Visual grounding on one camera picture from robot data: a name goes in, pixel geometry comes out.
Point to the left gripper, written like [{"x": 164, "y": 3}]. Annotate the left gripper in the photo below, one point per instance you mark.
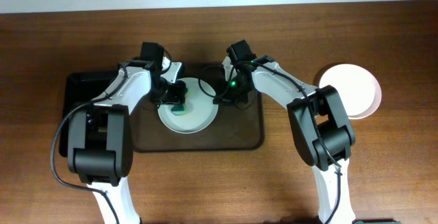
[{"x": 175, "y": 98}]

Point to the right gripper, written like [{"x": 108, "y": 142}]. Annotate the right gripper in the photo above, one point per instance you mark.
[{"x": 230, "y": 98}]

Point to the green yellow sponge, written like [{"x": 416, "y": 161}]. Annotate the green yellow sponge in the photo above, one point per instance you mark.
[{"x": 179, "y": 109}]

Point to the pale blue plate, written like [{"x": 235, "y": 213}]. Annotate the pale blue plate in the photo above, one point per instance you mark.
[{"x": 199, "y": 110}]

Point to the white plate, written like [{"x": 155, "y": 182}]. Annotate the white plate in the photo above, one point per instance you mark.
[{"x": 359, "y": 90}]

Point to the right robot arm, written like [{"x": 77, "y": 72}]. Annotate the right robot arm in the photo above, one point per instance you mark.
[{"x": 321, "y": 130}]

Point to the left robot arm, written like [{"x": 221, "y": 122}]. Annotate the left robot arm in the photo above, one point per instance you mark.
[{"x": 100, "y": 142}]

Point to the brown serving tray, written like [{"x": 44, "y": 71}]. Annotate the brown serving tray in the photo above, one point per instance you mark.
[{"x": 234, "y": 128}]

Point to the black plastic tray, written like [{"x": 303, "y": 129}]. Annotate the black plastic tray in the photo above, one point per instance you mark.
[{"x": 80, "y": 88}]

